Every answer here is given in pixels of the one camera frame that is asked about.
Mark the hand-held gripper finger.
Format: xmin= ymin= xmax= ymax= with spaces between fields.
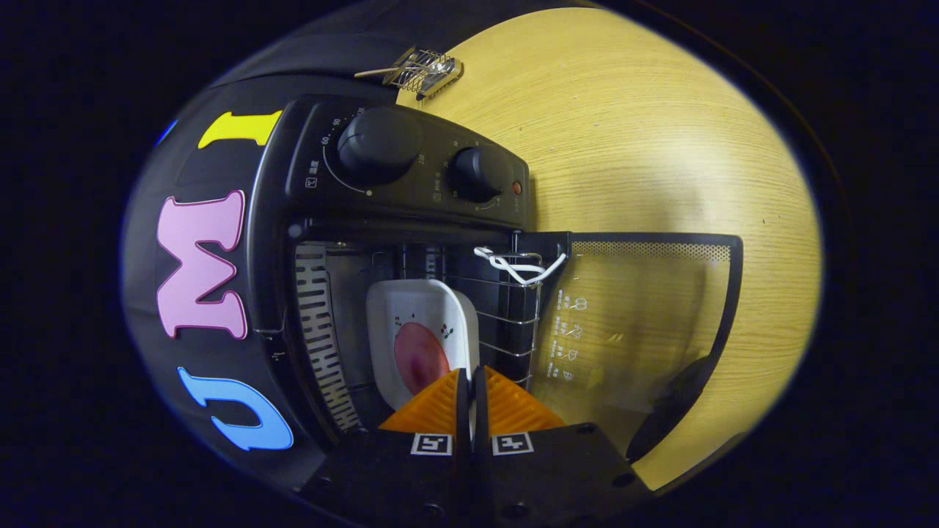
xmin=301 ymin=369 xmax=471 ymax=528
xmin=473 ymin=365 xmax=655 ymax=528

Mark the red round food slice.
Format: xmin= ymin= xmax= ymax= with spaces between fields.
xmin=394 ymin=323 xmax=451 ymax=395

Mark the white rectangular dish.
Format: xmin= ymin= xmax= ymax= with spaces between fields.
xmin=365 ymin=279 xmax=481 ymax=441

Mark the black toaster oven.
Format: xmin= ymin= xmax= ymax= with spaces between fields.
xmin=246 ymin=94 xmax=744 ymax=499

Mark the wire mesh holder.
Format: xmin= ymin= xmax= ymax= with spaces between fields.
xmin=381 ymin=48 xmax=464 ymax=102

